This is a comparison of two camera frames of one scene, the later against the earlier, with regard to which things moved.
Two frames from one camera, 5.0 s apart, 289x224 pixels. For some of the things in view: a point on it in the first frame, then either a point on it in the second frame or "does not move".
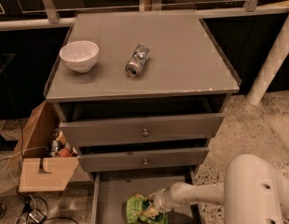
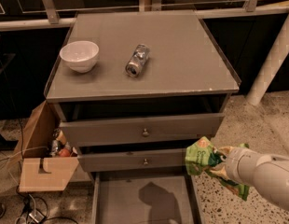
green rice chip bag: [135, 204] -> [201, 157]
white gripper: [160, 202] -> [237, 167]
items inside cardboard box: [60, 147] does not move
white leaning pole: [282, 47] does not move
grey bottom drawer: [111, 190] does not move
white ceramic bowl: [80, 56] does not move
